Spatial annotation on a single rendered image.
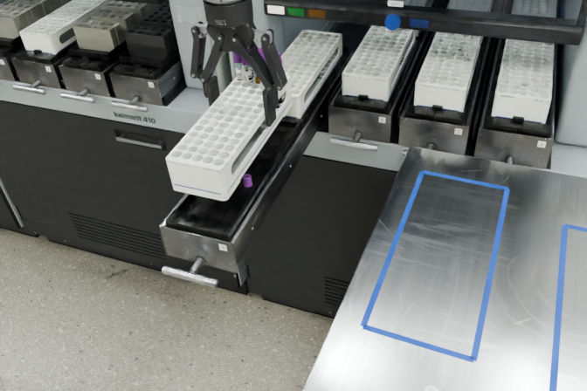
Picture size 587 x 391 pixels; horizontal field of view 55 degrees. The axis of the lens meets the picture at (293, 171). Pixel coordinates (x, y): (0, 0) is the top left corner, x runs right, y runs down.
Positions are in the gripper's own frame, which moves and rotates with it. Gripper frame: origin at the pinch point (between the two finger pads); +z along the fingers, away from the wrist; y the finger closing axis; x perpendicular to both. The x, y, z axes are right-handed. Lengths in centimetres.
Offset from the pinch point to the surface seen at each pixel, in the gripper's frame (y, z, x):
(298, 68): 0.9, 5.4, 25.3
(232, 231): 6.0, 10.6, -19.4
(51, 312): -80, 92, 1
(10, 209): -107, 73, 22
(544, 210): 52, 9, -2
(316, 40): 0.6, 5.1, 38.3
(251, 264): -15, 68, 21
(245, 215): 6.1, 11.2, -14.6
